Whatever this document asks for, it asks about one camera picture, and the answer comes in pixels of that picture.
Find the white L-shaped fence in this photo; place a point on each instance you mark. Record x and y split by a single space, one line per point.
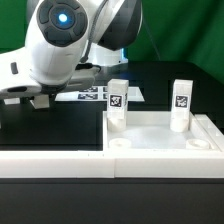
118 161

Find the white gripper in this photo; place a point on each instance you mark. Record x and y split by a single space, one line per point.
16 82

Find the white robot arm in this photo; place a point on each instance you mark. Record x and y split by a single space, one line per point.
58 41

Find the white square table top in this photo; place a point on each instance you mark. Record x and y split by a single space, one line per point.
150 130

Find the white sheet with markers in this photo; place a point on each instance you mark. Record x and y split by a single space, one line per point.
97 93

